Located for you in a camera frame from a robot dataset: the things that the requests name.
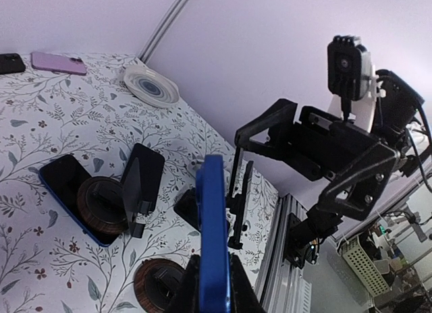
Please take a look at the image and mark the floral table mat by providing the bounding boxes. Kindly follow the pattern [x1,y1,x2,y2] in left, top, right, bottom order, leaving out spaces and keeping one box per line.
[0,52,281,313]

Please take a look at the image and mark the black stand wooden base front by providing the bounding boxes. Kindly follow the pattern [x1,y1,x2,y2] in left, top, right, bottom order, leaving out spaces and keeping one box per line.
[133,258,185,312]

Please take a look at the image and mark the right aluminium frame post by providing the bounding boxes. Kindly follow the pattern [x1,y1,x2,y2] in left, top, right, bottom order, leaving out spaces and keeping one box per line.
[139,0,189,63]

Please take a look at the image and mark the blue phone under stand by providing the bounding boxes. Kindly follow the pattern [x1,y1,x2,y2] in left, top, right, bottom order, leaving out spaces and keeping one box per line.
[38,154,119,247]

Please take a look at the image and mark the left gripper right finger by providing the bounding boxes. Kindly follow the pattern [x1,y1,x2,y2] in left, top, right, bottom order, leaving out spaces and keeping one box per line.
[229,254,265,313]

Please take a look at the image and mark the purple phone at back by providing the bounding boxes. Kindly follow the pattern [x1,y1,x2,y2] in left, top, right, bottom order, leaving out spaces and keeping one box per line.
[30,52,87,76]

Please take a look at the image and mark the white patterned plate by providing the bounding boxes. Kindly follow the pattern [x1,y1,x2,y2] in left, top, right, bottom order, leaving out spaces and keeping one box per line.
[123,65,180,109]

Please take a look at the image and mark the front aluminium rail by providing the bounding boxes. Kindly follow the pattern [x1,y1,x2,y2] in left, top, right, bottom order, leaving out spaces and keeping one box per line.
[254,194,312,313]

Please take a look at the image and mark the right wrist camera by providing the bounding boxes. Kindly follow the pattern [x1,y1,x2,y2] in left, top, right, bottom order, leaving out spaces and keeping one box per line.
[327,35,386,133]

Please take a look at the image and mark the black folding phone stand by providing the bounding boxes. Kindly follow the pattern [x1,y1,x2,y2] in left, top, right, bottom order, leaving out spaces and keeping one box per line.
[174,186,238,249]

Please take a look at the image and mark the black phone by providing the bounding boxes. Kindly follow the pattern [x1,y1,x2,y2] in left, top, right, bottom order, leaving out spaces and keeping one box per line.
[229,161,254,250]
[0,53,26,75]
[196,154,231,312]
[226,146,244,208]

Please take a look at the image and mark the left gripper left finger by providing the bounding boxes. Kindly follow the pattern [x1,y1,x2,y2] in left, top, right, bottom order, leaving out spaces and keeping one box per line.
[165,255,201,313]

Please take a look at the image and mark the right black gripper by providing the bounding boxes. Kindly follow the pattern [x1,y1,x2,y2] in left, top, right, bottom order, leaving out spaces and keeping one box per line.
[234,98,404,221]

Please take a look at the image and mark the black phone front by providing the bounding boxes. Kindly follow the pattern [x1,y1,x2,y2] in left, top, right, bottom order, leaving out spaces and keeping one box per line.
[229,161,254,250]

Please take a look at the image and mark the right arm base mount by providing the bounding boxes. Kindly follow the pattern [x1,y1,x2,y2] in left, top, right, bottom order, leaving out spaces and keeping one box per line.
[283,204,342,268]

